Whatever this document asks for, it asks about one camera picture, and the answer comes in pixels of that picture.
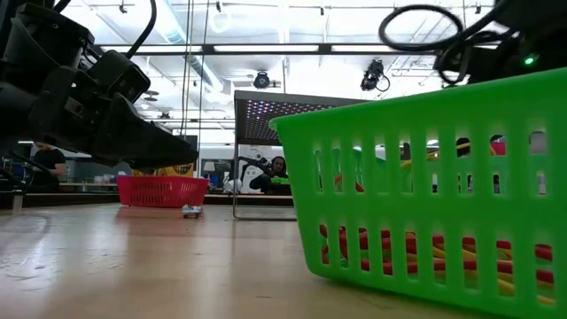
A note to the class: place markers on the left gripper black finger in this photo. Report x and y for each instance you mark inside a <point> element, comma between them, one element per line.
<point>133,137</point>
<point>150,161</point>

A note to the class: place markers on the red plastic slotted basket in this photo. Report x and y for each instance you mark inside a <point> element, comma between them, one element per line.
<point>159,192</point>

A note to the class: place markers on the green plastic slotted basket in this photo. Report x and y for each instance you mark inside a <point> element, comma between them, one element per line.
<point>443,208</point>

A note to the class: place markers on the red rubber band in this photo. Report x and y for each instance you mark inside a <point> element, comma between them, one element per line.
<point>504,267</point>

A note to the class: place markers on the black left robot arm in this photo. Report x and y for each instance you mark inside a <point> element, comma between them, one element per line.
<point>40,40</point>

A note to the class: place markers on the black background robot arm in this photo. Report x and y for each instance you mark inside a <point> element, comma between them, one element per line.
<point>252,163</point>

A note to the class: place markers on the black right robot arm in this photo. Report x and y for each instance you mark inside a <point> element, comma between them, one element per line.
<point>509,57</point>

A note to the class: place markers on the black computer monitor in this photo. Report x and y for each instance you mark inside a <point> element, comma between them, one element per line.
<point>193,142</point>

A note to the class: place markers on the person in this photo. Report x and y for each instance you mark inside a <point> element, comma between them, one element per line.
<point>48,164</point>
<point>277,175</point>

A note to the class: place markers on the light blue paper packet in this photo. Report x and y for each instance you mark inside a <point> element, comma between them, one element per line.
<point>191,212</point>

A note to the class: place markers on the round black ceiling fixture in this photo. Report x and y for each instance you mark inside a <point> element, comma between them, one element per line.
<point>261,80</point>

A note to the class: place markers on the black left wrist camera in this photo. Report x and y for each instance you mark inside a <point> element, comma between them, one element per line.
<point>117,77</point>

